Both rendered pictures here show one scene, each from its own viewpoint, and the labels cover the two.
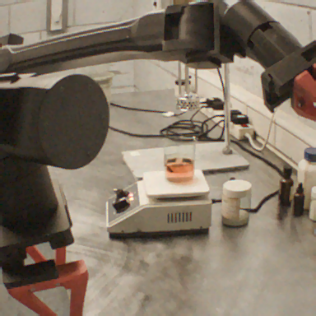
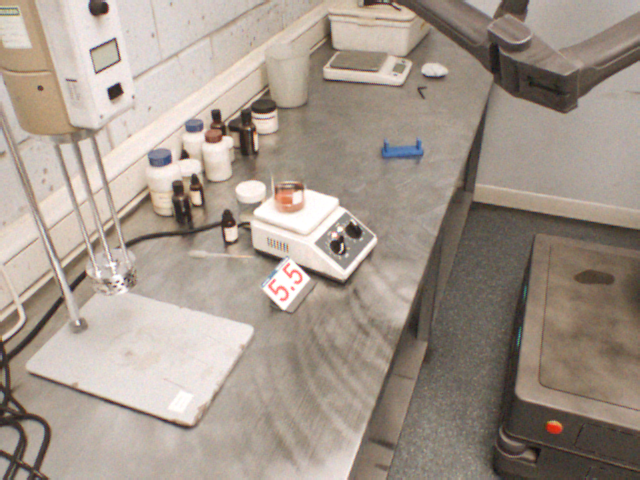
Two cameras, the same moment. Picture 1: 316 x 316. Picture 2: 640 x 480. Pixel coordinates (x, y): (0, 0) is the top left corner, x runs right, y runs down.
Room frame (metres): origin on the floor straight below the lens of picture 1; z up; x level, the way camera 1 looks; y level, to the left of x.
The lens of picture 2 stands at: (1.70, 0.52, 1.41)
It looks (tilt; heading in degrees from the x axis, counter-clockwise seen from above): 36 degrees down; 216
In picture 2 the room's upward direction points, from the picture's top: 2 degrees counter-clockwise
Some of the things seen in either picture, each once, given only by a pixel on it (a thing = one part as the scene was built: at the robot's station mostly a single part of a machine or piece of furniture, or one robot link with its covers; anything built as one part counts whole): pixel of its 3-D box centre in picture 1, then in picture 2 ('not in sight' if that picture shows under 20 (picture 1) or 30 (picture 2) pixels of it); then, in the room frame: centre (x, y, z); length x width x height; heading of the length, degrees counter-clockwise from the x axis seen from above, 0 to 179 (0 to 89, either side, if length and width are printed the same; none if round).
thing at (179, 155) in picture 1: (180, 160); (287, 188); (1.02, -0.04, 0.88); 0.07 x 0.06 x 0.08; 110
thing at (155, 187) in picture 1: (174, 183); (296, 208); (1.01, -0.03, 0.83); 0.12 x 0.12 x 0.01; 4
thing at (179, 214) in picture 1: (162, 204); (309, 231); (1.00, -0.01, 0.79); 0.22 x 0.13 x 0.08; 94
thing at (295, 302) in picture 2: not in sight; (289, 283); (1.13, 0.04, 0.77); 0.09 x 0.06 x 0.04; 8
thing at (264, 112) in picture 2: not in sight; (264, 116); (0.64, -0.42, 0.79); 0.07 x 0.07 x 0.07
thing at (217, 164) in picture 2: not in sight; (216, 154); (0.90, -0.35, 0.80); 0.06 x 0.06 x 0.11
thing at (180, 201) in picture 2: (286, 185); (180, 201); (1.07, -0.28, 0.79); 0.04 x 0.04 x 0.09
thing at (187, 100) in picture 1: (187, 62); (93, 207); (1.37, -0.08, 1.02); 0.07 x 0.07 x 0.25
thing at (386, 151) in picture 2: not in sight; (402, 146); (0.57, -0.05, 0.77); 0.10 x 0.03 x 0.04; 132
